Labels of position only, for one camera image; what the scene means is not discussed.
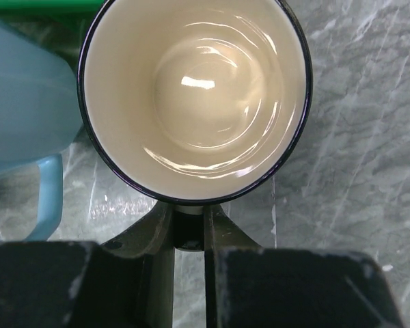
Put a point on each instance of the green plastic crate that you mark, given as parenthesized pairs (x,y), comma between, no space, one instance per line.
(59,10)

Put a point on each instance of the cream mug black handle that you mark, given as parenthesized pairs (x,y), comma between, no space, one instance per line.
(194,103)

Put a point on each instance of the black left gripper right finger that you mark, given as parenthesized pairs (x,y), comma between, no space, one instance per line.
(251,286)

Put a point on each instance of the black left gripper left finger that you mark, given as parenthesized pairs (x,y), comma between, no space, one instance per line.
(125,282)

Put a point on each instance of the light blue faceted mug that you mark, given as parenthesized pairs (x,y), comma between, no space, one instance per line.
(39,118)

